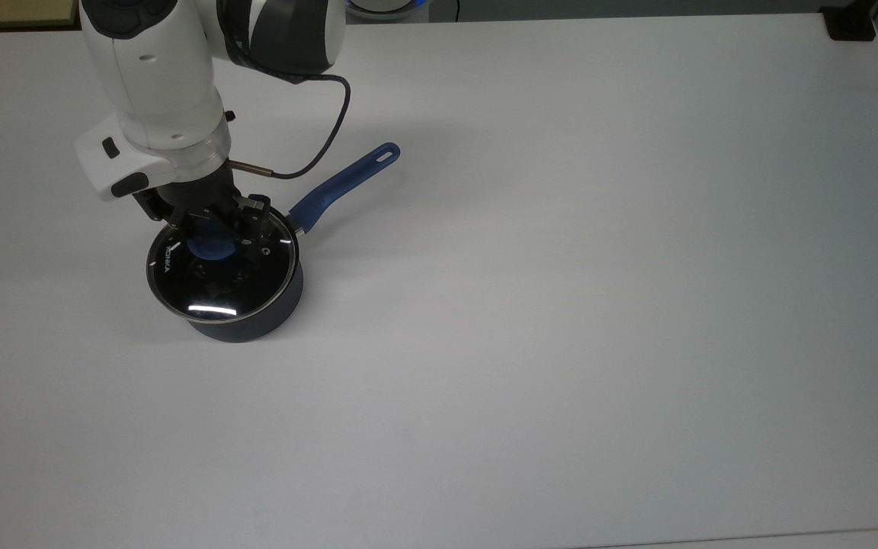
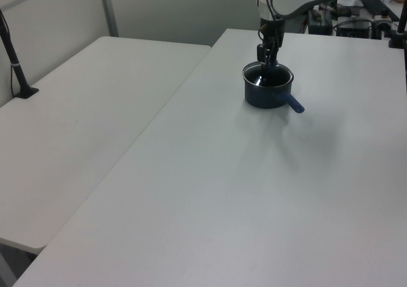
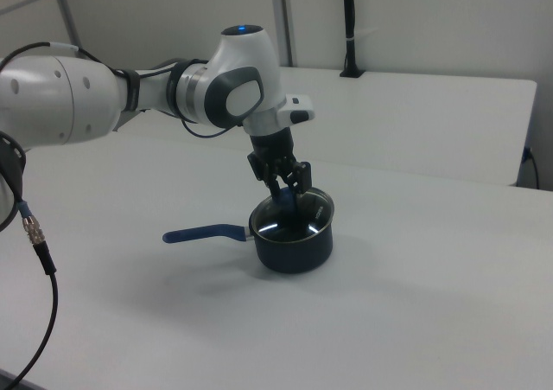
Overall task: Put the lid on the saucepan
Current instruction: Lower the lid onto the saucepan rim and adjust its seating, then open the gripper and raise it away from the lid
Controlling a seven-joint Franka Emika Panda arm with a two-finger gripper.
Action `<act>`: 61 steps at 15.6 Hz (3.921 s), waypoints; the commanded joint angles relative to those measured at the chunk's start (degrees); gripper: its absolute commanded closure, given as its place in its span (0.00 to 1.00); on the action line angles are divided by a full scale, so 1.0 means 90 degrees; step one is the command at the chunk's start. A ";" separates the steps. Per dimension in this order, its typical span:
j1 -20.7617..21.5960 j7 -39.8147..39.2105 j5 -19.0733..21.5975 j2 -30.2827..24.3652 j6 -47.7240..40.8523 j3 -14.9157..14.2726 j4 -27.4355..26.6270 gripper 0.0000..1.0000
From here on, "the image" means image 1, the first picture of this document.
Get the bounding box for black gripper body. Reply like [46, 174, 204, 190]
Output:
[133, 169, 271, 230]

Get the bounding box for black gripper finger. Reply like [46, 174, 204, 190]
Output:
[159, 216, 190, 251]
[241, 197, 274, 256]

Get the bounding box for glass lid with blue knob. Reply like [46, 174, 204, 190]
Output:
[146, 206, 301, 322]

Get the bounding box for wooden board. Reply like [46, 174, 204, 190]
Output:
[0, 0, 79, 30]

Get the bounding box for black clamp on table corner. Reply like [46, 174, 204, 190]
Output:
[822, 5, 878, 42]

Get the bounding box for dark saucepan with blue handle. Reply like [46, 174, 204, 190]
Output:
[146, 142, 402, 344]

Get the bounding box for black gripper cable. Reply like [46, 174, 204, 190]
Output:
[227, 72, 353, 181]

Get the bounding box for robot base with blue ring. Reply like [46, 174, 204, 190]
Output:
[346, 0, 434, 21]

